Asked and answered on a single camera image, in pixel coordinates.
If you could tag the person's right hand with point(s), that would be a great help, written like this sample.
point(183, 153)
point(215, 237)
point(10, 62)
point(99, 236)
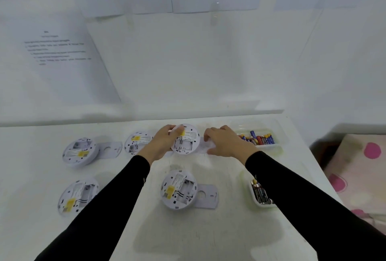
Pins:
point(232, 146)

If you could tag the person's left hand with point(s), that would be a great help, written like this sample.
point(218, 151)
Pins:
point(159, 146)

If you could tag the mounting plate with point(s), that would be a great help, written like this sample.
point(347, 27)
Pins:
point(205, 149)
point(116, 150)
point(213, 201)

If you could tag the white round smoke detector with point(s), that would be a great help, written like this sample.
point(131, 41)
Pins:
point(87, 160)
point(132, 149)
point(78, 188)
point(175, 204)
point(190, 146)

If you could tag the person's right forearm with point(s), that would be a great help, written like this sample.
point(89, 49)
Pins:
point(316, 209)

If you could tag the person's left forearm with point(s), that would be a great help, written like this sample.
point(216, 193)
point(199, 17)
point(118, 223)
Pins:
point(99, 218)

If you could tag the clear plastic container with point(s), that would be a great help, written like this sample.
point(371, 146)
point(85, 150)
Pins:
point(251, 198)
point(280, 135)

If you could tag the white paper with text lines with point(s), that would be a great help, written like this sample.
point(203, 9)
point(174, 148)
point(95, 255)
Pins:
point(75, 86)

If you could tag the pink dotted pillow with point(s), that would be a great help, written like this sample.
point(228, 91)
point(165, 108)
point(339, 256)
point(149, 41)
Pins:
point(356, 167)

